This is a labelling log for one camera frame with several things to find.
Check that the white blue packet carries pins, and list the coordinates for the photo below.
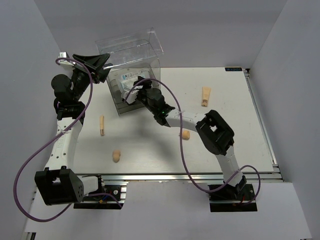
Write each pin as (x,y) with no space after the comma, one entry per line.
(123,85)
(133,76)

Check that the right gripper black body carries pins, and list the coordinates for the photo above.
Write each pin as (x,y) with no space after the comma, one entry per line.
(142,95)

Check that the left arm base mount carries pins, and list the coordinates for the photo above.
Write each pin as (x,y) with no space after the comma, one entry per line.
(108,196)

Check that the beige sponge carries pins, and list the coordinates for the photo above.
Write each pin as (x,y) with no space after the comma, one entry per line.
(116,155)
(185,135)

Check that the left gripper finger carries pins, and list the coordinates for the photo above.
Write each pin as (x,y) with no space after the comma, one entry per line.
(101,73)
(91,62)

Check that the beige makeup tube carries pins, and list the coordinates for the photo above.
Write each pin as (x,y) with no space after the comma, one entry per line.
(205,96)

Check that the clear acrylic drawer organizer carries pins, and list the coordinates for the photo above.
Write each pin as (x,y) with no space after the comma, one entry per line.
(132,55)

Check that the aluminium rail table edge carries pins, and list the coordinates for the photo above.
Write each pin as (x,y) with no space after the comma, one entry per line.
(275,176)

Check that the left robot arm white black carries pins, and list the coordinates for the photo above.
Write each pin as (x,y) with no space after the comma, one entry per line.
(57,183)

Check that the beige makeup stick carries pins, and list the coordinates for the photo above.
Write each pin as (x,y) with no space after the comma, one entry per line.
(102,125)

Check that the blue label right corner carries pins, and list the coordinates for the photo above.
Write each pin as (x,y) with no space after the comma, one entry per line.
(233,69)

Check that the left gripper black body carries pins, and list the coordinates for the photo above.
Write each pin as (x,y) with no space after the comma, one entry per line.
(82,75)

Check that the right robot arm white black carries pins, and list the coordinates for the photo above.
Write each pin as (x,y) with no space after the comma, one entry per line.
(215,134)

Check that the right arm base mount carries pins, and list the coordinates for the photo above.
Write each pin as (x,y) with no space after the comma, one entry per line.
(224,201)

